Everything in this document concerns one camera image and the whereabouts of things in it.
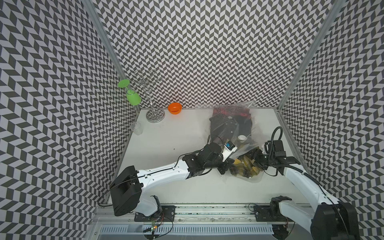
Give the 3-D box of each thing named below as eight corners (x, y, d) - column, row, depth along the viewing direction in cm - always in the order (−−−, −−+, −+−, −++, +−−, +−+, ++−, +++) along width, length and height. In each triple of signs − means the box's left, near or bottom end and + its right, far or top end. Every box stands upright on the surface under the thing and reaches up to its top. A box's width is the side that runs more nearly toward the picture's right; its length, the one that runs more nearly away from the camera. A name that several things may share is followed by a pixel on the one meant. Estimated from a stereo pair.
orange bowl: (167, 115, 117) (167, 111, 114) (169, 105, 124) (168, 102, 121) (181, 115, 117) (181, 111, 114) (182, 105, 124) (182, 102, 121)
